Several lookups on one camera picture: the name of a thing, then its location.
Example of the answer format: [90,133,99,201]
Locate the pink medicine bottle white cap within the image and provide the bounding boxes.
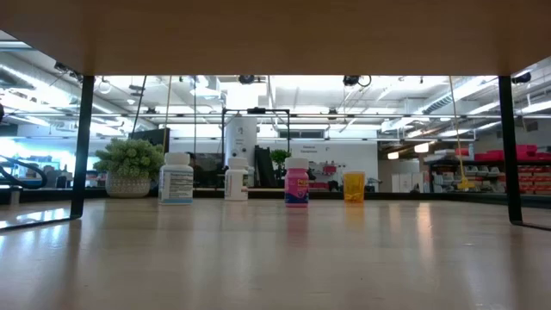
[283,157,311,208]

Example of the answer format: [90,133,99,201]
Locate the small white medicine bottle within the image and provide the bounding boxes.
[224,157,250,202]

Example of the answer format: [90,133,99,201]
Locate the orange pill vial white cap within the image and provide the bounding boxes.
[343,170,367,204]

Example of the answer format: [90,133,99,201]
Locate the large white labelled medicine bottle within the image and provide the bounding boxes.
[158,152,195,206]

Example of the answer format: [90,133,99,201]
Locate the wooden shelf with black legs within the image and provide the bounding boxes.
[0,0,551,233]

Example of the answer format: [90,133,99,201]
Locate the small green background plant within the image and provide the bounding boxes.
[269,148,292,180]

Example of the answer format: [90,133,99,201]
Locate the white cylindrical tank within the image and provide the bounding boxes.
[224,115,258,171]

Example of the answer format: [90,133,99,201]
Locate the red bin rack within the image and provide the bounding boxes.
[308,162,341,190]

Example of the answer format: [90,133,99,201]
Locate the dark background monitor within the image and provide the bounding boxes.
[128,127,171,154]

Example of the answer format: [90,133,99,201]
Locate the white cabinets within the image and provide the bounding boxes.
[390,171,425,194]

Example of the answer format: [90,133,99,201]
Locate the green plant in white pot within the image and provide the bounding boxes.
[93,137,167,199]

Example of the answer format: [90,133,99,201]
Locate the yellow mop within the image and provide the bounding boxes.
[447,76,477,191]

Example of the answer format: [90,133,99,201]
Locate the shelving with red bins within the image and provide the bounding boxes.
[424,144,551,195]

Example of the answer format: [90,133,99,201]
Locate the black aluminium table frame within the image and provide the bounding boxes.
[0,188,551,210]

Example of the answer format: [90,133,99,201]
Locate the black looped cable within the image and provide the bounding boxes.
[0,153,48,190]

